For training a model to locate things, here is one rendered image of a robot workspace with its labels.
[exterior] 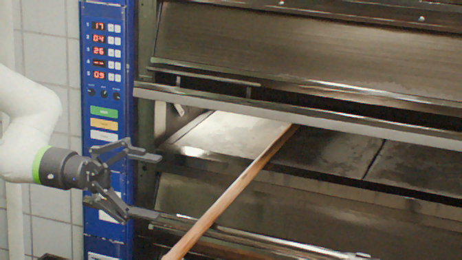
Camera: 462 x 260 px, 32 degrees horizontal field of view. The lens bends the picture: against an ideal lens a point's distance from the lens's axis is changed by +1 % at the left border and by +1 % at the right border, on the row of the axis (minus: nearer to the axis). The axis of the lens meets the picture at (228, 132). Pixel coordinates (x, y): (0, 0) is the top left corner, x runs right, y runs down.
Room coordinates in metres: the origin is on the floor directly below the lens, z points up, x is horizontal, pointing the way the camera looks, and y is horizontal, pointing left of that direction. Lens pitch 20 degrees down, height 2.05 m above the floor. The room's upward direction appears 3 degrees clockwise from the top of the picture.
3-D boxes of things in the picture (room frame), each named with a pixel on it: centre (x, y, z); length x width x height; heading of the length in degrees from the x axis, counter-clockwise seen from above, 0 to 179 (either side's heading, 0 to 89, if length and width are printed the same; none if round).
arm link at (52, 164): (1.65, 0.37, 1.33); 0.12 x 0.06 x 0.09; 160
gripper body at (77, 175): (1.62, 0.30, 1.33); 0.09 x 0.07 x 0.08; 70
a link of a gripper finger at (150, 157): (1.57, 0.18, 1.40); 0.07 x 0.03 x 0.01; 70
